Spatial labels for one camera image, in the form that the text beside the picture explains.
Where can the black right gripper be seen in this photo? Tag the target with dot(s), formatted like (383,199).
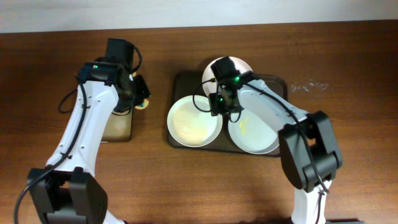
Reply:
(213,101)

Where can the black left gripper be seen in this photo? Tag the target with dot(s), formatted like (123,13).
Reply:
(145,93)

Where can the green and yellow sponge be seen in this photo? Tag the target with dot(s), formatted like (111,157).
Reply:
(143,105)

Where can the pink plate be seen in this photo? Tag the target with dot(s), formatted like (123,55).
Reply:
(208,74)

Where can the cream white plate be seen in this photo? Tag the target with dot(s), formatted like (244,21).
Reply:
(191,127)

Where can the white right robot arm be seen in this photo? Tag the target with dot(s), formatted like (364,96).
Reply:
(309,152)

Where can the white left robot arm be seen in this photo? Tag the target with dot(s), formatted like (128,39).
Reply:
(65,190)

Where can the black tray with soapy water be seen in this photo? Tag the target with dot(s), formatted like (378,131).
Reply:
(118,127)

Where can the dark brown serving tray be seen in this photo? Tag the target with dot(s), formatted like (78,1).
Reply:
(187,83)

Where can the light grey plate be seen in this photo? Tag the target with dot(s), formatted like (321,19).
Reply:
(251,134)

